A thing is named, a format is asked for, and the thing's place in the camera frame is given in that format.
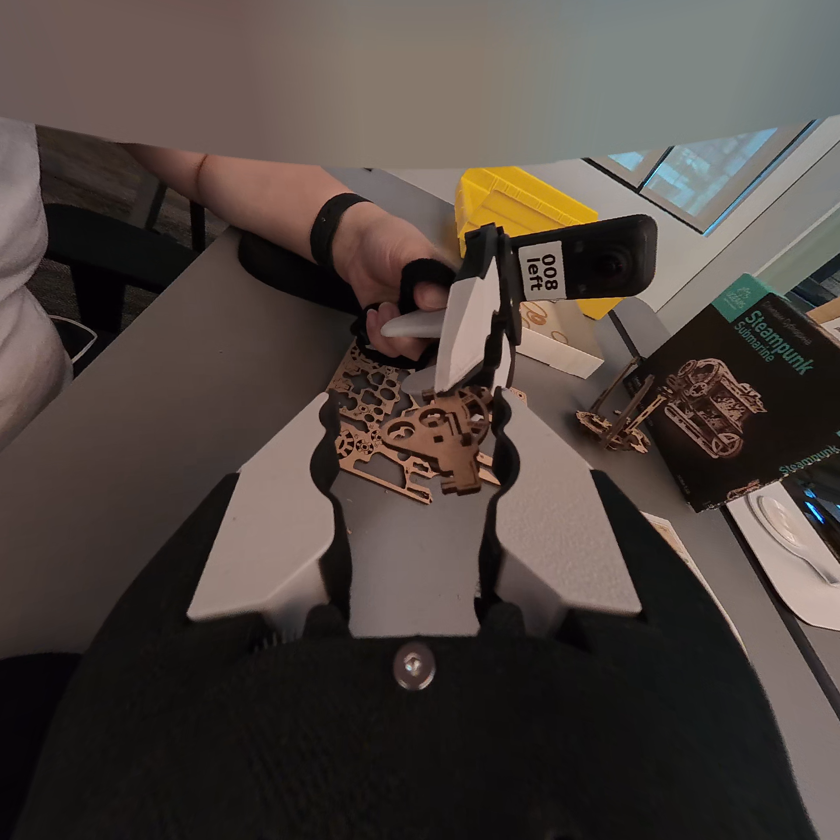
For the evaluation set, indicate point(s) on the black model kit box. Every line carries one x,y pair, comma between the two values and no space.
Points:
728,400

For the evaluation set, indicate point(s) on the black wristband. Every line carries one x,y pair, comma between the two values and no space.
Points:
331,226

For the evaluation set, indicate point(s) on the yellow plastic bin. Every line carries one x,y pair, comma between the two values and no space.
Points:
525,203

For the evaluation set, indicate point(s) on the person's white shirt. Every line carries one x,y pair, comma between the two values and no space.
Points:
19,295

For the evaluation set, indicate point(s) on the small wooden model assembly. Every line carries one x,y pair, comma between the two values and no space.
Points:
617,426

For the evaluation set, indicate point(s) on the instruction booklet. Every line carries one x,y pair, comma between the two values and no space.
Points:
828,321

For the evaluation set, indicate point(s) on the black office chair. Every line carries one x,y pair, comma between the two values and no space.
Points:
105,249

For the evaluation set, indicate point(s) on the person's left forearm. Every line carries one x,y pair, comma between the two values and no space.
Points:
249,190

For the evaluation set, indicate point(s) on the wooden model part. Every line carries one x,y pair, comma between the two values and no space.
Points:
446,439

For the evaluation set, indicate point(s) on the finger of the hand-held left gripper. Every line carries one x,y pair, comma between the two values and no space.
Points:
466,321
505,371

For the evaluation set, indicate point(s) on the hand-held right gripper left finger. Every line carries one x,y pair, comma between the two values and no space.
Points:
262,518

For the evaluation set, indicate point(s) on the dark monitor screen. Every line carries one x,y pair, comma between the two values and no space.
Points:
820,505

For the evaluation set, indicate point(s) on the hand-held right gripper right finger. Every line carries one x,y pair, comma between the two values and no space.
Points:
558,525

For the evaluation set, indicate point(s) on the white cardboard box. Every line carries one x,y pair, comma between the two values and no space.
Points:
558,348

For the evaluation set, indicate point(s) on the person's left hand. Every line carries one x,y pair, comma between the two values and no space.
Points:
387,256

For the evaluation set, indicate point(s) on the laser-cut wooden parts sheet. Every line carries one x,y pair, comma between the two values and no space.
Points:
367,420

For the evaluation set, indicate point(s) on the window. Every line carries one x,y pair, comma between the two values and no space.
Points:
709,170

